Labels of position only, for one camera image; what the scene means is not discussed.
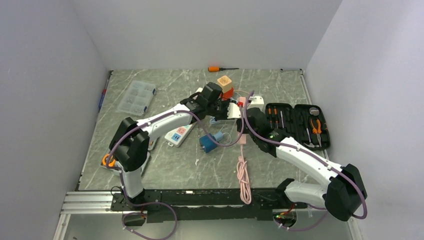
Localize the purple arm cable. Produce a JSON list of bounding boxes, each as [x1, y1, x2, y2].
[[243, 90, 369, 232], [105, 99, 247, 240]]

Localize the peach cube charger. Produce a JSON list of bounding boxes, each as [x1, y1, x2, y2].
[[216, 75, 233, 94]]

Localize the blue cube charger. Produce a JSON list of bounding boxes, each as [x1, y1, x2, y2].
[[199, 134, 217, 154]]

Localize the pink power strip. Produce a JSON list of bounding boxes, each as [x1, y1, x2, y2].
[[238, 133, 247, 145]]

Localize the pink cable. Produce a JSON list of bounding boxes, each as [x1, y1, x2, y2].
[[236, 144, 253, 205]]

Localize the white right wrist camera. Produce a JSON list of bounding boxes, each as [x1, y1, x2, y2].
[[247, 95, 265, 111]]

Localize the grey open tool case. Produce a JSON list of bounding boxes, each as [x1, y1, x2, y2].
[[99, 139, 157, 176]]

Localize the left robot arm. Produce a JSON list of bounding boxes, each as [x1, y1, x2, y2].
[[109, 82, 237, 210]]

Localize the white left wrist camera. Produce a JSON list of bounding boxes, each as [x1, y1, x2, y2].
[[227, 102, 243, 120]]

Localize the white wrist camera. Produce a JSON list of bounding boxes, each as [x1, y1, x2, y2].
[[247, 95, 265, 111], [227, 102, 243, 120]]

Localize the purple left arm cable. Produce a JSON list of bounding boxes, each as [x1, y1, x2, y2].
[[105, 99, 247, 240]]

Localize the black open tool case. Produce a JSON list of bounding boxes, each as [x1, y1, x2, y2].
[[265, 103, 331, 151]]

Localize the blue red pen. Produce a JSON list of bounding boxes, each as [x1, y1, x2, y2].
[[98, 79, 109, 110]]

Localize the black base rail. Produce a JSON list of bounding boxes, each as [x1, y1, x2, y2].
[[110, 188, 307, 223]]

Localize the red cube adapter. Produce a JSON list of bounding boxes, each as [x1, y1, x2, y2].
[[221, 87, 234, 101]]

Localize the long nose orange pliers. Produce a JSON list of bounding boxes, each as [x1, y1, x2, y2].
[[310, 118, 322, 147]]

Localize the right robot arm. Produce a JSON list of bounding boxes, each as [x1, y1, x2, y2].
[[237, 107, 368, 222]]

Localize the orange screwdriver at back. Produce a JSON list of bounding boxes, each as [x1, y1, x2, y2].
[[207, 66, 239, 73]]

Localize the clear plastic screw organizer box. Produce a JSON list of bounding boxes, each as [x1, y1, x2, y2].
[[117, 80, 157, 116]]

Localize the light blue charger plug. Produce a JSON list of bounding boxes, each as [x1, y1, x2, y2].
[[213, 131, 224, 142]]

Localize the white power strip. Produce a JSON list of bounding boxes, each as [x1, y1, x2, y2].
[[164, 123, 196, 148]]

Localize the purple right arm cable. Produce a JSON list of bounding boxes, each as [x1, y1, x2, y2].
[[243, 90, 369, 232]]

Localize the orange tape measure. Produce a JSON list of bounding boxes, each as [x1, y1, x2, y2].
[[100, 153, 116, 168]]

